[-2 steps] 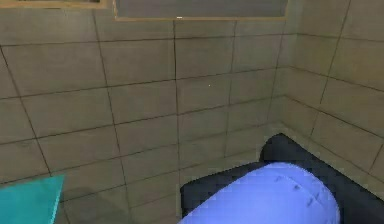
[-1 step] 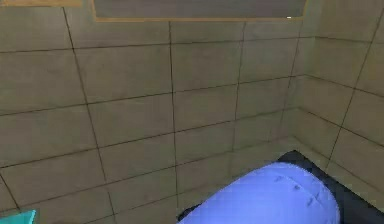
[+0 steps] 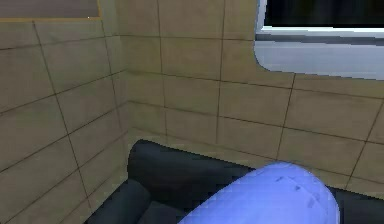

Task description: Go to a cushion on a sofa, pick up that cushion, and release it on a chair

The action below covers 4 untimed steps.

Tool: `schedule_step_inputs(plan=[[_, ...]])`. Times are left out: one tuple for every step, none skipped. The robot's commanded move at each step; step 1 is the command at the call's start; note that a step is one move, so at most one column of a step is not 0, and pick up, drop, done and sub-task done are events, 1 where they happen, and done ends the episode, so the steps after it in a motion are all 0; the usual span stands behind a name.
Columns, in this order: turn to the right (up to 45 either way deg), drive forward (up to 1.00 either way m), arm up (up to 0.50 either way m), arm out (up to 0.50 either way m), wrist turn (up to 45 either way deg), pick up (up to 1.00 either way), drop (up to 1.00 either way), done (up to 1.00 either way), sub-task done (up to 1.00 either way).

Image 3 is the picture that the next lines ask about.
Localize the dark grey sofa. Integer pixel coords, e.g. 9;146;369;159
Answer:
84;138;384;224

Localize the blue cushion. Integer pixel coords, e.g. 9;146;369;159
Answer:
177;161;341;224

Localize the white framed window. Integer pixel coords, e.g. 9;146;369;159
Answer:
253;0;384;82

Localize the framed wall picture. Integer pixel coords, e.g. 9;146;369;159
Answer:
0;0;103;24

